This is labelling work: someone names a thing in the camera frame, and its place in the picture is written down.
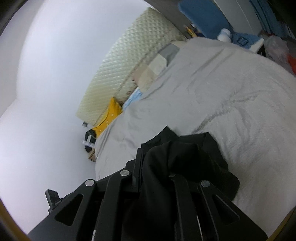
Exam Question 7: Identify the black garment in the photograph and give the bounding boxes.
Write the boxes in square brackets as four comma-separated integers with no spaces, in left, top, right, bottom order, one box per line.
[135,127,240,240]

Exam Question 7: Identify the wooden nightstand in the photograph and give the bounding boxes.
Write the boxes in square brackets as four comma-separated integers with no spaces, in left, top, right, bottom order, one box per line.
[88,149,96,162]

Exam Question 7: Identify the white spray bottle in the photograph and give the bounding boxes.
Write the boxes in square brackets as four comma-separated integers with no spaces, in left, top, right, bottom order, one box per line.
[82,140,95,148]

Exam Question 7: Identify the black bag on nightstand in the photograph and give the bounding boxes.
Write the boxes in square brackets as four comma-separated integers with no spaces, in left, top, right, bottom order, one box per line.
[84,129,96,153]

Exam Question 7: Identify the yellow pillow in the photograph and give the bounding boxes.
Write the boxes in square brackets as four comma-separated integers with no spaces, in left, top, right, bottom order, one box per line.
[92,97,122,137]

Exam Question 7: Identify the light blue patterned sheet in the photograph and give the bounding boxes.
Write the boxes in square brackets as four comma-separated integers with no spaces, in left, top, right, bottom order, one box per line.
[122,87,142,111]

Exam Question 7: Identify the grey bed sheet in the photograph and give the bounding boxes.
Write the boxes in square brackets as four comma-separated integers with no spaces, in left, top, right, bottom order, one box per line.
[95,38,295,235]

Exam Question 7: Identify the cream quilted headboard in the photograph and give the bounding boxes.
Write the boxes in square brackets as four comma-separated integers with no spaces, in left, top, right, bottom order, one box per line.
[76,8,185,126]

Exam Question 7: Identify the patchwork beige grey pillow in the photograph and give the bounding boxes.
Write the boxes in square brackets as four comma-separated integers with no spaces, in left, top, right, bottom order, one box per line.
[132,41,186,92]

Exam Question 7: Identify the red orange plastic bag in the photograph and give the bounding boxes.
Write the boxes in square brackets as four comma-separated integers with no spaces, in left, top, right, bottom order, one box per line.
[287,55,296,74]

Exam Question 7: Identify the folded blue jeans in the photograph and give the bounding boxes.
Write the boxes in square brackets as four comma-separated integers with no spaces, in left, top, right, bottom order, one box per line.
[232,33,260,49]

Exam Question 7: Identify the white plush toy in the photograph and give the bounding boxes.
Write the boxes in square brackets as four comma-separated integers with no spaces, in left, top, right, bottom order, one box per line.
[217,28,232,43]

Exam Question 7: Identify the white plastic bag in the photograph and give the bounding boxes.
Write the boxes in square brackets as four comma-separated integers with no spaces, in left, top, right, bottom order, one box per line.
[264,36,290,67]

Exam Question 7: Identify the bottles on side shelf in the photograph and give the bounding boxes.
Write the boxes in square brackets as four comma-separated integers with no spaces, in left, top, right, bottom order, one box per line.
[184,23,199,38]

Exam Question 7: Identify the blue curtain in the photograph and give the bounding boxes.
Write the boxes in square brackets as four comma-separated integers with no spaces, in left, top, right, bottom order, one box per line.
[249,0,285,38]

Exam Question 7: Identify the grey wardrobe cabinet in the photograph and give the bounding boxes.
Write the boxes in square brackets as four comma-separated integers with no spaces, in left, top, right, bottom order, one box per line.
[213,0,262,35]

